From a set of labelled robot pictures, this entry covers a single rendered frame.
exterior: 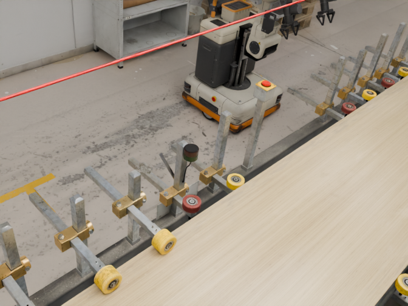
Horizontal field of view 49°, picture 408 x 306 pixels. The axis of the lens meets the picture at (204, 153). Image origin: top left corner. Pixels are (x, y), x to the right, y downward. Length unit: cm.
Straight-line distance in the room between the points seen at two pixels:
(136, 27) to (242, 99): 180
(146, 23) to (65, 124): 182
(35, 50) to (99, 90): 72
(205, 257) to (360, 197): 81
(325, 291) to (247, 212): 44
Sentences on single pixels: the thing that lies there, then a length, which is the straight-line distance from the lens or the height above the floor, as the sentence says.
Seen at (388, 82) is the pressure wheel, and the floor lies 90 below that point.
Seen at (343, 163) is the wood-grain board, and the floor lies 90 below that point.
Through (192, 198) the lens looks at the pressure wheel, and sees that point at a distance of 191.
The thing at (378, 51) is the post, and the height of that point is 105.
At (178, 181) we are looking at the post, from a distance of 195.
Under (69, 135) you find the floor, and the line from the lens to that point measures 370.
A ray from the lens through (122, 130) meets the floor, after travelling 373.
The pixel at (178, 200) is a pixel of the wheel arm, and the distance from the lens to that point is 196.
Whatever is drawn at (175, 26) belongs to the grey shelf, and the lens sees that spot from 512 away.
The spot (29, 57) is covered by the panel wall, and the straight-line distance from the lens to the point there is 453.
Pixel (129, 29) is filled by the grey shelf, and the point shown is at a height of 14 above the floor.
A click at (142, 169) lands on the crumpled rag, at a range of 208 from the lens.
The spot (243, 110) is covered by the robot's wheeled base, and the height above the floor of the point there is 26.
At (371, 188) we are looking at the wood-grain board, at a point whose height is 90.
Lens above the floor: 227
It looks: 40 degrees down
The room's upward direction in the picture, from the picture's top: 9 degrees clockwise
